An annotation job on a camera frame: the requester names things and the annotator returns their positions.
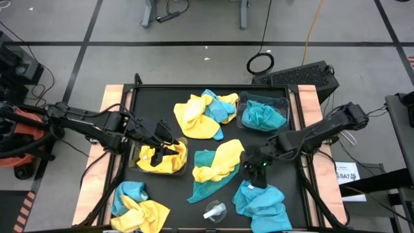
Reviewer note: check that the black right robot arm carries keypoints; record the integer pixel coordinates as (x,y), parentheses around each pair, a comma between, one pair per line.
(323,129)

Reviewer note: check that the black mat orange striped edge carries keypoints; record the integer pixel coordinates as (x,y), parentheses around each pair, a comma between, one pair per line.
(9,210)

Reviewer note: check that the clear plastic spray bottle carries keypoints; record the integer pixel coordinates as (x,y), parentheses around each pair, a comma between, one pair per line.
(215,210)

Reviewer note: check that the white paper sign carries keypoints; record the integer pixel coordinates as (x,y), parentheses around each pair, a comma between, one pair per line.
(346,168)

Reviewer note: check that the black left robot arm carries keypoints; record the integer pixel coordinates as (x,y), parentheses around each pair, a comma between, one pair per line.
(97,123)

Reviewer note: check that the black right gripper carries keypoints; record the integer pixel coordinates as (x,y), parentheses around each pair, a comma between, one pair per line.
(255,160)

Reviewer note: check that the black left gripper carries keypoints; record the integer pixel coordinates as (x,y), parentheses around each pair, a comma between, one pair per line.
(145,131)

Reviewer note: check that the light wooden side board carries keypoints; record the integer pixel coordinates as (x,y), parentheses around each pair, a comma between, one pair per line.
(110,90)
(326,181)

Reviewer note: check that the clear plastic basket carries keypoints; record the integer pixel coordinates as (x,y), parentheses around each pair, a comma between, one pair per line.
(246,97)
(132,158)

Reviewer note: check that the orange and black vacuum cleaner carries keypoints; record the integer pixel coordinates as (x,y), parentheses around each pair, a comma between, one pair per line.
(19,129)

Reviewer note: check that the gray desk leg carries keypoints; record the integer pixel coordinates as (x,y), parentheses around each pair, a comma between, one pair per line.
(148,14)
(244,16)

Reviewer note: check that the black electronics case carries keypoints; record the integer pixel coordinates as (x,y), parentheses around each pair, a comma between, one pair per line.
(19,68)

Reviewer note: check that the teal microfiber towel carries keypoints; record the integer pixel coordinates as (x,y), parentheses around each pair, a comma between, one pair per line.
(262,116)
(203,189)

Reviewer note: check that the black power strip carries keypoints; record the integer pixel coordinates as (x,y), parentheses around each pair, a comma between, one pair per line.
(168,17)

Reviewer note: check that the dark gray desk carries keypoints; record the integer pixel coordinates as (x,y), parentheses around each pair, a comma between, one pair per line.
(399,136)

